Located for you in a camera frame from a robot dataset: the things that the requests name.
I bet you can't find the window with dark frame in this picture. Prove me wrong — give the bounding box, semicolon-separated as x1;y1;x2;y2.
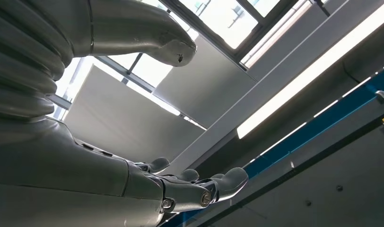
47;0;331;121

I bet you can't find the long ceiling light strip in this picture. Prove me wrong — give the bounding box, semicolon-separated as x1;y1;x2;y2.
236;0;384;140

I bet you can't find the blue overhead beam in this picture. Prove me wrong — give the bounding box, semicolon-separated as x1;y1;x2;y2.
160;62;384;227

